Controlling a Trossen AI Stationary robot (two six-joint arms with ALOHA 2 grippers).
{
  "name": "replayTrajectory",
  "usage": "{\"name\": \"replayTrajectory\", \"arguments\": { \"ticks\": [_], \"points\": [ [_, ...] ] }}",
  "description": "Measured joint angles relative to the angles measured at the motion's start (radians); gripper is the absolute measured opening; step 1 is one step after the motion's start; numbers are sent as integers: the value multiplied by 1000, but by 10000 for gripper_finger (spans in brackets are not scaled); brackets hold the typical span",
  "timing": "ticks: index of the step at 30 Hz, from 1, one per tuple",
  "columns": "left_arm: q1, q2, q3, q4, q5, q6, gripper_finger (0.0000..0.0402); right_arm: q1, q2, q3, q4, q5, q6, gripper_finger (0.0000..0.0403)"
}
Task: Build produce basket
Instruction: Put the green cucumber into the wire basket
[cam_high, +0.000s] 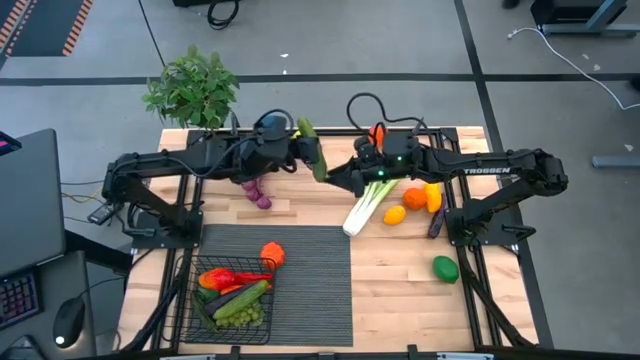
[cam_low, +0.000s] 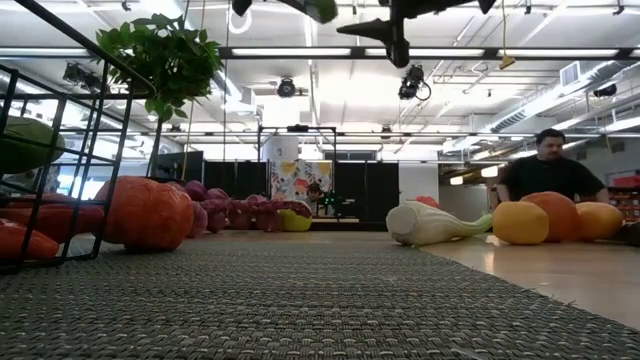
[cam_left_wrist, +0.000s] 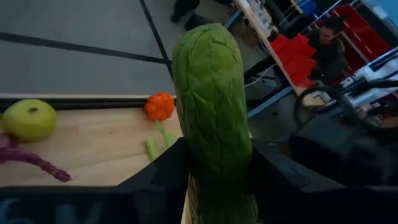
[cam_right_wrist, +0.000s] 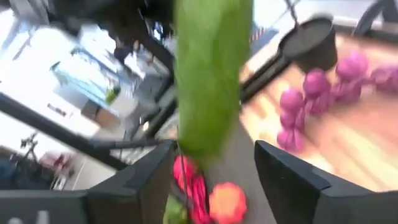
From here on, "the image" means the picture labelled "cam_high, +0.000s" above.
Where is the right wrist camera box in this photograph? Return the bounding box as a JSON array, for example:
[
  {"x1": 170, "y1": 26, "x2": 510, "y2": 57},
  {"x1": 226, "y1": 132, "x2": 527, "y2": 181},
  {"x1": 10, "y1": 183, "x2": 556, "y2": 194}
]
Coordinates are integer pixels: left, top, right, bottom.
[{"x1": 382, "y1": 130, "x2": 422, "y2": 167}]

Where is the black computer mouse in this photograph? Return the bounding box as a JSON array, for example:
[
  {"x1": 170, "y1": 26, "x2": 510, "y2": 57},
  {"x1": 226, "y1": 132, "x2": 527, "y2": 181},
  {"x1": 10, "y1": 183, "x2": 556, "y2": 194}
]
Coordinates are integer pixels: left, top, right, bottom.
[{"x1": 51, "y1": 296, "x2": 87, "y2": 350}]

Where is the dark side desk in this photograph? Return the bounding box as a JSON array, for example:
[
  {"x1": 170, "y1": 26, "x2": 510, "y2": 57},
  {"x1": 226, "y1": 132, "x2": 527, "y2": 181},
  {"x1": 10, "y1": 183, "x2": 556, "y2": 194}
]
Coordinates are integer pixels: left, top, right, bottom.
[{"x1": 0, "y1": 249, "x2": 100, "y2": 360}]

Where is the device with pink screen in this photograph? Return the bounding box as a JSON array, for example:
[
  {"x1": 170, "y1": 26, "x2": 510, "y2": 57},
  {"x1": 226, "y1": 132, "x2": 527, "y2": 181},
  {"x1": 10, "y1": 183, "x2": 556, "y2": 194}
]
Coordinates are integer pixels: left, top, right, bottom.
[{"x1": 0, "y1": 130, "x2": 24, "y2": 158}]

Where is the black aluminium table frame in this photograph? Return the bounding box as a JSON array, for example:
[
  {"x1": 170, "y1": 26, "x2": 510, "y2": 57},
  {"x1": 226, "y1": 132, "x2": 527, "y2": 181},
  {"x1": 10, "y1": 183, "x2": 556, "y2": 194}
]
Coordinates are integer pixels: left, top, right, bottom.
[{"x1": 122, "y1": 127, "x2": 539, "y2": 360}]

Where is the purple beet bunch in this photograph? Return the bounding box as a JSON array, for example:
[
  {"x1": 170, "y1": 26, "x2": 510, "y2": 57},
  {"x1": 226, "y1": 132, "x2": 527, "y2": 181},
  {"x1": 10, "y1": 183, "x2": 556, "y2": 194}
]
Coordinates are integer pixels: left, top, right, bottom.
[{"x1": 239, "y1": 174, "x2": 274, "y2": 211}]

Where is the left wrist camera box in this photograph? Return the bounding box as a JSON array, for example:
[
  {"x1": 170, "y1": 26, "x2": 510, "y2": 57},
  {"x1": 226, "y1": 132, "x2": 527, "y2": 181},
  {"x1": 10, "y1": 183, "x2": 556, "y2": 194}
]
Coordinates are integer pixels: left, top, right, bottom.
[{"x1": 253, "y1": 113, "x2": 297, "y2": 146}]

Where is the round orange fruit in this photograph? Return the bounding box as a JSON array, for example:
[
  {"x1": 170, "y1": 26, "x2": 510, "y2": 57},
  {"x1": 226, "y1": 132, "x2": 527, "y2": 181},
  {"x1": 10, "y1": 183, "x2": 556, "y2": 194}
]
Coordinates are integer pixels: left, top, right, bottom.
[{"x1": 402, "y1": 187, "x2": 429, "y2": 211}]

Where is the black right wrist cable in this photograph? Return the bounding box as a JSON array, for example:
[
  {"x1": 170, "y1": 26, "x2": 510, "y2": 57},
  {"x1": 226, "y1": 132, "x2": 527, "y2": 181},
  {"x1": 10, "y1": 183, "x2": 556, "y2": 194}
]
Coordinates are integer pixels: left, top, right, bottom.
[{"x1": 346, "y1": 92, "x2": 431, "y2": 139}]

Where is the dark green bean pod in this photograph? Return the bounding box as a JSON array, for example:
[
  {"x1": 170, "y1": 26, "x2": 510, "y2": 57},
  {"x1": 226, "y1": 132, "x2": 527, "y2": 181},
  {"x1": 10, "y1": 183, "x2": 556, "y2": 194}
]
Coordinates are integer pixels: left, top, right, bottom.
[{"x1": 192, "y1": 287, "x2": 219, "y2": 331}]

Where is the light green zucchini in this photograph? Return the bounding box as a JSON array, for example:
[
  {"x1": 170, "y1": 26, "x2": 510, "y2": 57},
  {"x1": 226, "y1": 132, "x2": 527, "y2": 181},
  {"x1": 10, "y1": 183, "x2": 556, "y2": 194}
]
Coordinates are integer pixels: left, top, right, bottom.
[{"x1": 212, "y1": 279, "x2": 271, "y2": 321}]

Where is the green grape bunch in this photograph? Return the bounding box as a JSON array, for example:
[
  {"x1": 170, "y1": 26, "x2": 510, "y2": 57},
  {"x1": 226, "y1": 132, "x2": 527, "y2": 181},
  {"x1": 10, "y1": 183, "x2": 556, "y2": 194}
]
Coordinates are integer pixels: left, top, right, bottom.
[{"x1": 214, "y1": 302, "x2": 266, "y2": 329}]

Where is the green cucumber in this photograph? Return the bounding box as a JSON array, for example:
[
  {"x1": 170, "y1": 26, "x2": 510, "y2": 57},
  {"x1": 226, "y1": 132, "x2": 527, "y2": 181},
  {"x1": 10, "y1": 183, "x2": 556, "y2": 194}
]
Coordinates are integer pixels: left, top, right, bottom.
[{"x1": 297, "y1": 117, "x2": 329, "y2": 184}]

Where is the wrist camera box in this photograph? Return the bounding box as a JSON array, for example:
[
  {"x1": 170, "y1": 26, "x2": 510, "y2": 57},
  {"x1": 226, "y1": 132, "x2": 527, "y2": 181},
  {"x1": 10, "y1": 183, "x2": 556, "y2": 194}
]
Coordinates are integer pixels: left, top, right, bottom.
[
  {"x1": 253, "y1": 113, "x2": 297, "y2": 146},
  {"x1": 382, "y1": 130, "x2": 422, "y2": 167}
]

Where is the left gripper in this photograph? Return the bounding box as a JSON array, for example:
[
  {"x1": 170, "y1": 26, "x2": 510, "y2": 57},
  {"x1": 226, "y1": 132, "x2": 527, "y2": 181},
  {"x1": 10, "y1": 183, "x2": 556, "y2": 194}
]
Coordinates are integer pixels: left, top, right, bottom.
[{"x1": 239, "y1": 135, "x2": 323, "y2": 174}]

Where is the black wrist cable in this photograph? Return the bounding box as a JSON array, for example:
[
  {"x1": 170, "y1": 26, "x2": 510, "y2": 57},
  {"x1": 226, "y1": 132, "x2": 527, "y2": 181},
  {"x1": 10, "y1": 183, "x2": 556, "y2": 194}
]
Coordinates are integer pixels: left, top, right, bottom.
[
  {"x1": 346, "y1": 92, "x2": 431, "y2": 139},
  {"x1": 164, "y1": 108, "x2": 296, "y2": 179}
]

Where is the black wire basket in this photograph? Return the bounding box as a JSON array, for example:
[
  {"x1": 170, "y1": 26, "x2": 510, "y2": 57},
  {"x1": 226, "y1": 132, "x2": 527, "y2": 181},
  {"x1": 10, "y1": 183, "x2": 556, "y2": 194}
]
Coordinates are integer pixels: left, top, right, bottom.
[{"x1": 174, "y1": 254, "x2": 277, "y2": 346}]

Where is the white floor cable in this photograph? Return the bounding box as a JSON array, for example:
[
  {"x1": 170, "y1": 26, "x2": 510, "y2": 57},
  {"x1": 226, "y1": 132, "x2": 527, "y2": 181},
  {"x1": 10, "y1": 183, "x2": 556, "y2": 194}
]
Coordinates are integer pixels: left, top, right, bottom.
[{"x1": 507, "y1": 25, "x2": 640, "y2": 111}]

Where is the backlit computer keyboard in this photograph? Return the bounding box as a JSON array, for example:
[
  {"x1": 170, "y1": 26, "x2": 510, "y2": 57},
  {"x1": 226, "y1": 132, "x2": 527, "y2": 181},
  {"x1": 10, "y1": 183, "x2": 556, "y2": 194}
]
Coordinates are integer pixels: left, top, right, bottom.
[{"x1": 0, "y1": 267, "x2": 44, "y2": 332}]

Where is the potted green plant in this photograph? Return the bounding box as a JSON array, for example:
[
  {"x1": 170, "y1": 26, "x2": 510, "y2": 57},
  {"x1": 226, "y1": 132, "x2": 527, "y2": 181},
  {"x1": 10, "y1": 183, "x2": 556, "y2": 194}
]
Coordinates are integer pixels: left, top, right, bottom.
[{"x1": 141, "y1": 44, "x2": 241, "y2": 146}]

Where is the yellow lemon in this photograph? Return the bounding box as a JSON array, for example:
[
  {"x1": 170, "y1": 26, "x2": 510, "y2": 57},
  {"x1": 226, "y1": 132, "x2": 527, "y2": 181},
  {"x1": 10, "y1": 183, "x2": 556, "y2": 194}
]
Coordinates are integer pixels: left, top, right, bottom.
[{"x1": 383, "y1": 205, "x2": 407, "y2": 227}]

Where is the black desk base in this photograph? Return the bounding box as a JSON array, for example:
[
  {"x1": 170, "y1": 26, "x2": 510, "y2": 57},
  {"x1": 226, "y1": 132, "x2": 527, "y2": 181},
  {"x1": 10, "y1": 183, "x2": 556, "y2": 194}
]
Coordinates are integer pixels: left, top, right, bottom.
[{"x1": 529, "y1": 0, "x2": 640, "y2": 39}]

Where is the thin black floor cable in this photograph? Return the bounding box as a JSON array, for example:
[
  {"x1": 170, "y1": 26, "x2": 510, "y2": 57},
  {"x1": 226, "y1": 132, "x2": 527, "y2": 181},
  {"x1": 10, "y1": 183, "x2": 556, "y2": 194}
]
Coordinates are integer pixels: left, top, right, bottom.
[{"x1": 137, "y1": 0, "x2": 167, "y2": 69}]

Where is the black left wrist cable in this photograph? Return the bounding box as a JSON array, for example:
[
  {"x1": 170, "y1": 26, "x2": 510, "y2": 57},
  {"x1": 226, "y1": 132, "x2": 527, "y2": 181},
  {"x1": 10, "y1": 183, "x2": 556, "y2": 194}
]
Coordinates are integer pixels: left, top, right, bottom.
[{"x1": 164, "y1": 108, "x2": 296, "y2": 179}]

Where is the green lime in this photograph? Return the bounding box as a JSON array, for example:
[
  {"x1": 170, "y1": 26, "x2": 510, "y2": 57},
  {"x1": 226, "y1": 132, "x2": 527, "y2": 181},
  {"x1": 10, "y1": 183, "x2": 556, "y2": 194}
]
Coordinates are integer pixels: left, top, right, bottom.
[{"x1": 432, "y1": 255, "x2": 460, "y2": 285}]

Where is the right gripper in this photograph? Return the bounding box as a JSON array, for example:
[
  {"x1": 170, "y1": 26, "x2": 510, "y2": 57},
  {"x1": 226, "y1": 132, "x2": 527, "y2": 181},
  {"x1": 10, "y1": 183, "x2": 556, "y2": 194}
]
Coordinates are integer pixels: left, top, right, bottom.
[{"x1": 326, "y1": 135, "x2": 424, "y2": 198}]

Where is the grey woven placemat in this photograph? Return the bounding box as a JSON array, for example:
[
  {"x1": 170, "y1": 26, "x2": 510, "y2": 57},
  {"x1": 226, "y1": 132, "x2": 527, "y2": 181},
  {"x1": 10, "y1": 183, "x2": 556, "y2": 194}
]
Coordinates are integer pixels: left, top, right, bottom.
[{"x1": 192, "y1": 223, "x2": 354, "y2": 346}]

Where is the grey desk foot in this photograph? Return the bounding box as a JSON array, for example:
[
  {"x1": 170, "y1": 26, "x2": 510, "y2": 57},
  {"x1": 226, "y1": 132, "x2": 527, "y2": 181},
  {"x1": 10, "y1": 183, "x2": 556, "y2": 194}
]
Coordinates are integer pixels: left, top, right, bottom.
[{"x1": 591, "y1": 154, "x2": 640, "y2": 170}]

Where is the white and green leek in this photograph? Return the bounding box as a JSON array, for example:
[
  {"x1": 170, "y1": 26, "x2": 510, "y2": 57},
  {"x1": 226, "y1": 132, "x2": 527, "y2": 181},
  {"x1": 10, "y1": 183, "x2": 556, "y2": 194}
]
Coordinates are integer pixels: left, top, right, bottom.
[{"x1": 342, "y1": 178, "x2": 401, "y2": 237}]

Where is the orange striped floor mat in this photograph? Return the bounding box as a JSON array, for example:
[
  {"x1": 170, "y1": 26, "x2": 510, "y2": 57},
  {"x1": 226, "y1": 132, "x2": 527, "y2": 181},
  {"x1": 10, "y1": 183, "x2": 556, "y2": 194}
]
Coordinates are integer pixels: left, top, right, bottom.
[{"x1": 0, "y1": 0, "x2": 96, "y2": 59}]

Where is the coiled black cable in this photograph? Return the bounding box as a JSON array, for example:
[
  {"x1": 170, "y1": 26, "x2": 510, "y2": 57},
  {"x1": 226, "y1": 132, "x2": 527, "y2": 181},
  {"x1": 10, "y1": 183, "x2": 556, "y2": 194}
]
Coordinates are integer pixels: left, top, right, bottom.
[{"x1": 206, "y1": 0, "x2": 242, "y2": 31}]

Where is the yellow cable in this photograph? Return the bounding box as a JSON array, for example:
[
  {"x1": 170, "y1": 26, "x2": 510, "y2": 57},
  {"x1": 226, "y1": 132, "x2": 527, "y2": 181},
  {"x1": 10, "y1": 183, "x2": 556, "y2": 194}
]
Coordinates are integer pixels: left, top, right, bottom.
[{"x1": 62, "y1": 192, "x2": 104, "y2": 205}]

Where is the black power adapter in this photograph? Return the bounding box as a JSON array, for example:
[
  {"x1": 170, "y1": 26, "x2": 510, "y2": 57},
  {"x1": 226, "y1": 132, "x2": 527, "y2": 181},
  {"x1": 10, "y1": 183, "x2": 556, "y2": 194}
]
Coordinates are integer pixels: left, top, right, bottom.
[{"x1": 87, "y1": 199, "x2": 122, "y2": 226}]

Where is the dark grey flat panel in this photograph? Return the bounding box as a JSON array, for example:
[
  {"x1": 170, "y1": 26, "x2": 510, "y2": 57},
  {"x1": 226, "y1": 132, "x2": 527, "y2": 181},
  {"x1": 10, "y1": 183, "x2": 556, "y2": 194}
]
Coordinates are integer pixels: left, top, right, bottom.
[{"x1": 0, "y1": 128, "x2": 67, "y2": 277}]

